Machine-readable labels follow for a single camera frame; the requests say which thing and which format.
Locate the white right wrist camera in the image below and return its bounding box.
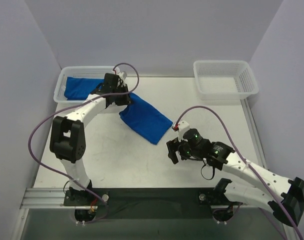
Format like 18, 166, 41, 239
172, 120, 190, 142

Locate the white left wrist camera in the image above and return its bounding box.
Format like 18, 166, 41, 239
114, 70, 127, 87

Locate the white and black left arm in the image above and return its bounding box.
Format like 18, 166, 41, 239
49, 71, 132, 197

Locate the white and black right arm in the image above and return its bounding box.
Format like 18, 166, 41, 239
166, 128, 304, 227

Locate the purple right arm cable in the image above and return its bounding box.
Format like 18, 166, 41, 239
173, 105, 304, 240

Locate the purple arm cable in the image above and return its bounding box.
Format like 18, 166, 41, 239
173, 105, 304, 240
27, 62, 140, 224

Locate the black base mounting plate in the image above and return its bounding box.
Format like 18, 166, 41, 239
63, 187, 238, 222

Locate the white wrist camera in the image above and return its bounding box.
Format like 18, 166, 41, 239
172, 120, 190, 142
114, 70, 127, 87

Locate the blue towels pile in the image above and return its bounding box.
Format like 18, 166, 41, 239
119, 93, 173, 145

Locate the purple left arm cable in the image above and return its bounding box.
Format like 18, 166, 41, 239
27, 62, 140, 224

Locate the white basket with towels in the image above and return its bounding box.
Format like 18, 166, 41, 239
193, 60, 259, 101

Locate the empty white plastic basket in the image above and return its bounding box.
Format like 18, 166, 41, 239
53, 66, 114, 104

